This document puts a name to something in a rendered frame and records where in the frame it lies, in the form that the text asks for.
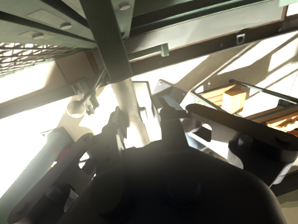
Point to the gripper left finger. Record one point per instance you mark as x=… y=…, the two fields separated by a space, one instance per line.
x=69 y=158

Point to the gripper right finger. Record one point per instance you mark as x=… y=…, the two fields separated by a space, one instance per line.
x=244 y=123

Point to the pale grey drop bolt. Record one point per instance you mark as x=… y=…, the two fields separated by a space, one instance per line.
x=125 y=97

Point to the grey round bolt head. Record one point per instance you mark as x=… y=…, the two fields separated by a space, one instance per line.
x=124 y=5
x=38 y=35
x=66 y=25

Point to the tan cardboard box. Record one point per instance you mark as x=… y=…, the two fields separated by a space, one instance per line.
x=233 y=100

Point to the green cylinder with red marks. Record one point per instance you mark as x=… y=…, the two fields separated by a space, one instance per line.
x=35 y=163

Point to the pale round knob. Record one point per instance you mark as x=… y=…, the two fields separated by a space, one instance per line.
x=75 y=109

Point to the grey latch clamp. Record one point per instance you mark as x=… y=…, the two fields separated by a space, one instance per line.
x=82 y=89

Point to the grey square socket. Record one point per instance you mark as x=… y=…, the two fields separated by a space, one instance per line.
x=240 y=39

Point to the dark brown beam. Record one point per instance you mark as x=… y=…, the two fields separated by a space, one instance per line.
x=198 y=51

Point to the green frame wooden slat trolley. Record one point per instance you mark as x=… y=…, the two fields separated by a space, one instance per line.
x=209 y=97

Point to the grey bracket plate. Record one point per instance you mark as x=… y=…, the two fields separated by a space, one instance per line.
x=168 y=87

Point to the green angle bracket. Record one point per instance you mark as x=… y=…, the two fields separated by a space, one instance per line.
x=164 y=50

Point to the green cask bay frame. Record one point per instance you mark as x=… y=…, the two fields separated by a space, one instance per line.
x=109 y=46

